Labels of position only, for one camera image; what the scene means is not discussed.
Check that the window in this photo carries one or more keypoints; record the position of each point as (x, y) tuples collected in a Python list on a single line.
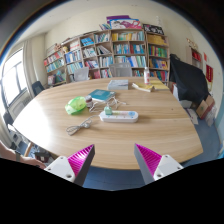
[(14, 81)]

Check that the white power strip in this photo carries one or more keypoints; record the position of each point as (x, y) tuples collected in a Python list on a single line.
[(120, 116)]

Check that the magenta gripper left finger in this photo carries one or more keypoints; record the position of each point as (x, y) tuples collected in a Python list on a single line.
[(75, 167)]

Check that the green plastic container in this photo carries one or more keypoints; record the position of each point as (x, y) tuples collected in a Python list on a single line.
[(75, 105)]

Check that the black cloth covered object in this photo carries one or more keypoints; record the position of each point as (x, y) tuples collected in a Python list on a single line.
[(190, 80)]

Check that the teal book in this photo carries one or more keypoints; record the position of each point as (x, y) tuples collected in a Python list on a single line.
[(102, 95)]

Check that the wooden bookshelf with books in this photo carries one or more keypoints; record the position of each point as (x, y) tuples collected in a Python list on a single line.
[(120, 41)]

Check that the dark blue chair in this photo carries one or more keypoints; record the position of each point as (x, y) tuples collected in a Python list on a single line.
[(37, 88)]

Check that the person's hand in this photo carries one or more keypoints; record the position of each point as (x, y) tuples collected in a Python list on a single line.
[(9, 154)]

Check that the wooden oval table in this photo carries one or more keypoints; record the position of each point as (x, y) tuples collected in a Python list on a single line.
[(163, 126)]

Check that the green white charger plug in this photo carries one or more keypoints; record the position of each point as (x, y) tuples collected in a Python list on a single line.
[(108, 110)]

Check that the cardboard box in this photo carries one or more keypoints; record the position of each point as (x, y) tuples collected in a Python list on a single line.
[(205, 107)]

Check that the small dark jar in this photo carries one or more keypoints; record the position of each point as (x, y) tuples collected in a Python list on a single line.
[(89, 101)]

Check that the grey office chair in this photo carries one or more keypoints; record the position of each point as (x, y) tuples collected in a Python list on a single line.
[(81, 74), (121, 69)]

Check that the yellow papers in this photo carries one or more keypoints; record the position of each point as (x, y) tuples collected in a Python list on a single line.
[(154, 85)]

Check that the grey book stack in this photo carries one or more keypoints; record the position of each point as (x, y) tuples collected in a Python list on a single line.
[(118, 85)]

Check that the white plastic bottle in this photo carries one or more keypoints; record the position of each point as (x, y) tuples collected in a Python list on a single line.
[(146, 76)]

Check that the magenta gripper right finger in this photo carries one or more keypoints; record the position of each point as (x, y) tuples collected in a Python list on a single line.
[(154, 166)]

